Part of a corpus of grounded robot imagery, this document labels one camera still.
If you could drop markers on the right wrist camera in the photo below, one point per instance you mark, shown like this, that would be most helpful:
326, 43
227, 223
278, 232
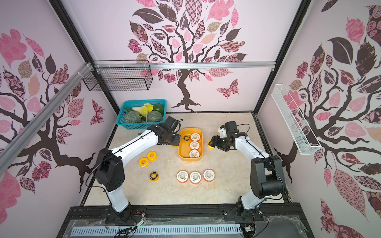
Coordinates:
222, 131

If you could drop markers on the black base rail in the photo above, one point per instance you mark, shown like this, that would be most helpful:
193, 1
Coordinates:
270, 220

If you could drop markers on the yellow plastic storage box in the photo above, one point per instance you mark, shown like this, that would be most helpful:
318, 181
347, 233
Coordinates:
190, 148

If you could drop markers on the white cable duct strip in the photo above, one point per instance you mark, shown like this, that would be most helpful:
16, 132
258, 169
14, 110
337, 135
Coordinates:
154, 231

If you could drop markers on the dark green avocado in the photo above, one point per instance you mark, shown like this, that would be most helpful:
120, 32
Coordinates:
159, 108

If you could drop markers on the orange white tape roll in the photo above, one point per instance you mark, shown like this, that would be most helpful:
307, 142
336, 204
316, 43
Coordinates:
195, 137
182, 176
194, 145
209, 175
194, 154
195, 177

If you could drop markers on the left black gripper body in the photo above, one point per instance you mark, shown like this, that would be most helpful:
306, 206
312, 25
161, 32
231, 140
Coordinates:
171, 139

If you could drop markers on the yellow tape roll far left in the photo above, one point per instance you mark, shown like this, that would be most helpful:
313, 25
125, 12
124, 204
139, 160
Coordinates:
143, 162

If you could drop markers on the teal plastic basket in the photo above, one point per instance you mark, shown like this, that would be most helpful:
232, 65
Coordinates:
127, 106

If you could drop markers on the white wire wall shelf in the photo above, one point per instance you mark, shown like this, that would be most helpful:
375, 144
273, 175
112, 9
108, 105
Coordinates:
289, 105

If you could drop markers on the yellow tape roll upper left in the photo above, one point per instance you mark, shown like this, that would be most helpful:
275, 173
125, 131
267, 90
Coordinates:
152, 156

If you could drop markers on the black wire wall basket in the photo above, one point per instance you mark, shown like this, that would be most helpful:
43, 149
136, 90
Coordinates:
119, 75

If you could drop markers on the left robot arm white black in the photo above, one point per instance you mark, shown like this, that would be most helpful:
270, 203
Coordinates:
109, 170

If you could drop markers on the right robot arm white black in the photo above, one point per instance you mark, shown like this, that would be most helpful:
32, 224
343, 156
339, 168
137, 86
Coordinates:
266, 174

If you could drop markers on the green round melon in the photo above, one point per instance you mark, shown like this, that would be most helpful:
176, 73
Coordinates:
132, 117
154, 116

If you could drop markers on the green round melon left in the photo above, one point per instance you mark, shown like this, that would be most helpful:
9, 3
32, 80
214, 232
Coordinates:
132, 117

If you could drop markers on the yellow white cabbage toy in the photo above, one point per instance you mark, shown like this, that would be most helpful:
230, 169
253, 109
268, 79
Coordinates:
144, 110

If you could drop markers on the green round melon right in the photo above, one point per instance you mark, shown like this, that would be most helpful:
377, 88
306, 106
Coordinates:
154, 116

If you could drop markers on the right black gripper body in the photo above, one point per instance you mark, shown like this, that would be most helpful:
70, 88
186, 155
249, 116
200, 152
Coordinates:
217, 142

